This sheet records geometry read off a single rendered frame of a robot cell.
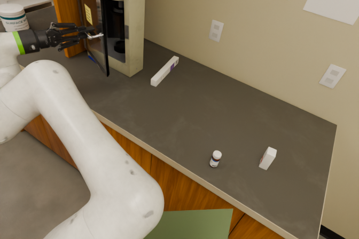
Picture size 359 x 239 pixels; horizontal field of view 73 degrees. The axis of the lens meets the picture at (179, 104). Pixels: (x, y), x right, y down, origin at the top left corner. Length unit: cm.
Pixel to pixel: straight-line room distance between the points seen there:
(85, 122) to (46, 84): 15
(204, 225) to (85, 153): 33
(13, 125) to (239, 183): 76
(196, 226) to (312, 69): 98
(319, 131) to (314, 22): 52
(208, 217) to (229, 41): 101
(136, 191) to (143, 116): 67
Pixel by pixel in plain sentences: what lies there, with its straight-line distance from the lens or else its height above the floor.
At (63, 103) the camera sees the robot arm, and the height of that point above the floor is 133.
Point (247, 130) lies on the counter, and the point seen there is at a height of 94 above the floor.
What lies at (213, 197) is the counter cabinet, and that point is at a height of 82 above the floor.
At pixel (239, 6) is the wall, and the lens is 136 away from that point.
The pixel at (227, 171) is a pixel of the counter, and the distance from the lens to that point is 101.
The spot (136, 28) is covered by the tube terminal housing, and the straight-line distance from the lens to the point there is 124.
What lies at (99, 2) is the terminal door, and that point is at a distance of 109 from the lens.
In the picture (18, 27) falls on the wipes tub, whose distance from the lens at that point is 178.
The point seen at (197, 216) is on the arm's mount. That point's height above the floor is 113.
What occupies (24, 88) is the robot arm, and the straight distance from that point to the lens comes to 71.
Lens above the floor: 175
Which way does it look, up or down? 42 degrees down
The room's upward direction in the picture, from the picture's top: 10 degrees clockwise
